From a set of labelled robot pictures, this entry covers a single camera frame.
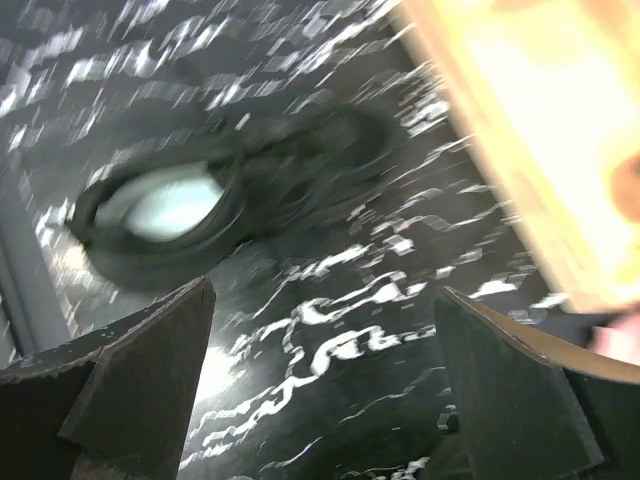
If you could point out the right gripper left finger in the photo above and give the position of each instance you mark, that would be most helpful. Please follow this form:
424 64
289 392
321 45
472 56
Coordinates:
113 404

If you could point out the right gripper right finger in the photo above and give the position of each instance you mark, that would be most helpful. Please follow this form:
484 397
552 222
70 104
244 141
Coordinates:
532 405

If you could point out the black shoe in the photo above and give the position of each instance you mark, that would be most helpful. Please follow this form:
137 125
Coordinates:
164 218

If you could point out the black marble pattern mat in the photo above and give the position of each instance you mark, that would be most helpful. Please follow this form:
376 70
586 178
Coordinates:
323 361

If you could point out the wooden drying rack frame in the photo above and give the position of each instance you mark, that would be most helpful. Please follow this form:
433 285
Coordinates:
548 92

